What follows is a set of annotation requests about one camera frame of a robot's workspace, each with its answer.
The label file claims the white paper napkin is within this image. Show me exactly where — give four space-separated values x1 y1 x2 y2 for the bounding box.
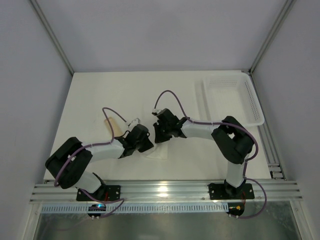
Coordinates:
145 143 168 160

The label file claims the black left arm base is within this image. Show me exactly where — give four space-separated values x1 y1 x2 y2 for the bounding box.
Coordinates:
76 184 121 202

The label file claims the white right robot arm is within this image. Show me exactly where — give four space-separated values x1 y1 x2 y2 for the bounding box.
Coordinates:
152 108 259 198

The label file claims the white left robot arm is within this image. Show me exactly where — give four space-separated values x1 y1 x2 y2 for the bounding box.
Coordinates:
45 124 154 194

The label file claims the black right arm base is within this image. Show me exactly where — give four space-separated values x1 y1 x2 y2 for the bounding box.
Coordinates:
207 180 255 200

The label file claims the beige utensil case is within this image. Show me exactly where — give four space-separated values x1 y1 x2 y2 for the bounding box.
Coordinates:
104 117 124 137

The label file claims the white perforated plastic basket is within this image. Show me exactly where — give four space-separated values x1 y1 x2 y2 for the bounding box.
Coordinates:
194 71 265 128

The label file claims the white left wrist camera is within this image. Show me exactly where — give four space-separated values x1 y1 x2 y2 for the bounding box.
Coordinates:
127 118 141 128

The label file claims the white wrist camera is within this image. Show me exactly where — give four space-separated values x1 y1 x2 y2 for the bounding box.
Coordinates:
127 118 141 128
151 108 162 116

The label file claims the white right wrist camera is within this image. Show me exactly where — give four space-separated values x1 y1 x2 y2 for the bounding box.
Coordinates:
151 108 162 116

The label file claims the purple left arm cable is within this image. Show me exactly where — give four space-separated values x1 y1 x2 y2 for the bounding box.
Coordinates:
53 107 135 226

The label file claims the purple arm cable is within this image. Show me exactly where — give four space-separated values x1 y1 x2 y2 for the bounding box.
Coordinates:
53 107 135 226
154 90 268 220

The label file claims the aluminium front rail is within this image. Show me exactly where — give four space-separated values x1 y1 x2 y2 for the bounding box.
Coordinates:
29 179 303 204

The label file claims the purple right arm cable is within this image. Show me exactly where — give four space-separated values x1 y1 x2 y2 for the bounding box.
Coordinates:
154 90 268 220

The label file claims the slotted white cable duct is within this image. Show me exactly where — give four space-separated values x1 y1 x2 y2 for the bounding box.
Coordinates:
40 202 229 214

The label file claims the left aluminium frame post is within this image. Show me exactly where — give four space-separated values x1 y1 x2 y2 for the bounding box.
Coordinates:
28 0 75 76

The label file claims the aluminium frame post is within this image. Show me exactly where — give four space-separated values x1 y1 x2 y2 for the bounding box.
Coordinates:
248 0 297 76
28 0 75 76

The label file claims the right aluminium frame post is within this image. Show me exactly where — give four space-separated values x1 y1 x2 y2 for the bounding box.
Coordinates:
248 0 297 76

